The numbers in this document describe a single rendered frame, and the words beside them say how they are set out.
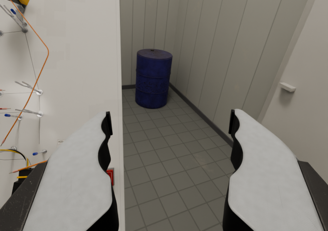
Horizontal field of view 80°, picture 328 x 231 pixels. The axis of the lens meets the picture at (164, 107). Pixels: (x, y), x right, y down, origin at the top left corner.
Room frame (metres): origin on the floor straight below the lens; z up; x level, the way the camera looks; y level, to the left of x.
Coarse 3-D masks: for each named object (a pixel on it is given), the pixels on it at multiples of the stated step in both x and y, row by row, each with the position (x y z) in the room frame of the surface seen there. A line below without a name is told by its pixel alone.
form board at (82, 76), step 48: (0, 0) 0.70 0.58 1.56; (48, 0) 0.75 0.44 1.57; (96, 0) 0.80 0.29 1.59; (0, 48) 0.61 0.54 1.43; (48, 48) 0.65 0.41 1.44; (96, 48) 0.70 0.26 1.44; (0, 96) 0.52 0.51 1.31; (48, 96) 0.55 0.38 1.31; (96, 96) 0.59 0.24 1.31; (0, 144) 0.43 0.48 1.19; (48, 144) 0.46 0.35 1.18; (0, 192) 0.35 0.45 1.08
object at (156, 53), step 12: (144, 60) 2.72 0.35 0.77; (156, 60) 2.70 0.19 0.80; (168, 60) 2.80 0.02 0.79; (144, 72) 2.71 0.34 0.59; (156, 72) 2.70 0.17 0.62; (168, 72) 2.84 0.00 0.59; (144, 84) 2.71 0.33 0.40; (156, 84) 2.70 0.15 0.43; (168, 84) 2.91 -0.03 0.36; (144, 96) 2.71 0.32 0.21; (156, 96) 2.71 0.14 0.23
